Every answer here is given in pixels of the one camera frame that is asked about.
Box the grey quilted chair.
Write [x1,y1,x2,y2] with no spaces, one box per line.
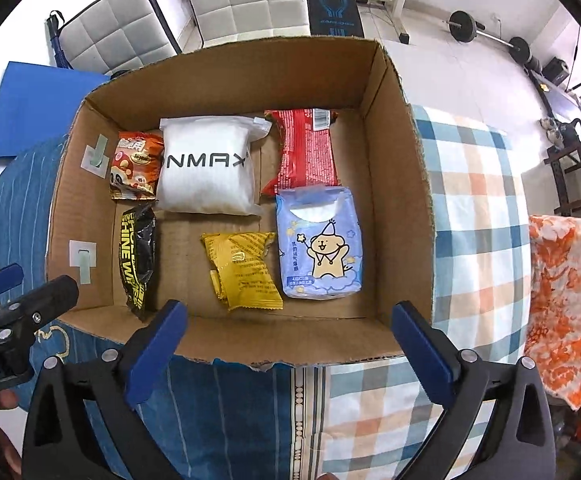
[58,0,184,78]

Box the dark table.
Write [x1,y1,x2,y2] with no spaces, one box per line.
[530,72,581,126]

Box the blue foam mat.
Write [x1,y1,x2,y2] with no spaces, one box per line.
[0,61,114,163]

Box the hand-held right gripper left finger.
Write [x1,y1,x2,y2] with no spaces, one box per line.
[22,299,188,480]

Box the blue striped bed cover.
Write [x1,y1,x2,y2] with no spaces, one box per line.
[0,135,326,480]

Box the white quilted chair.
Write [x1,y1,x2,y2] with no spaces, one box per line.
[175,0,308,48]

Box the black bench pad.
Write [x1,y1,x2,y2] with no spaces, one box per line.
[306,0,362,38]

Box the yellow snack packet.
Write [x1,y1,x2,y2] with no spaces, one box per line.
[200,231,284,313]

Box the blue cartoon tissue pack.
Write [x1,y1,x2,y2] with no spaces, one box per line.
[275,186,363,301]

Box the dark wooden chair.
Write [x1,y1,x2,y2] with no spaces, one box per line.
[543,117,581,216]

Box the plaid bed sheet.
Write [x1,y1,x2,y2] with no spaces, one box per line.
[320,105,533,480]

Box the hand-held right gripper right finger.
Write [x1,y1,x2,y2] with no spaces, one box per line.
[391,301,557,480]

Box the black speaker box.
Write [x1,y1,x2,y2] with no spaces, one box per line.
[541,57,570,88]

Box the white soft packet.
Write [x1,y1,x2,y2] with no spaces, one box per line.
[156,115,274,217]

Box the cardboard box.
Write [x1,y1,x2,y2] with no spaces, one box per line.
[45,35,438,368]

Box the black wipes packet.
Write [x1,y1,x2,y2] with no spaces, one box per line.
[119,203,157,322]

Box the person's left hand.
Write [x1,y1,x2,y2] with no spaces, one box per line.
[0,391,24,468]

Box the orange floral blanket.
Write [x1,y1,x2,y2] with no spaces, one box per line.
[523,215,581,411]

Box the red snack packet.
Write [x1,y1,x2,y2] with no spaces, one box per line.
[260,107,340,197]

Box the short barbell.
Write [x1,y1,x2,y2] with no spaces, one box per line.
[445,10,531,66]

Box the orange panda snack packet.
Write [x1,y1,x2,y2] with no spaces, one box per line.
[109,130,165,202]

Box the white weight bench rack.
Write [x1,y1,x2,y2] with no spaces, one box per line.
[360,0,458,43]

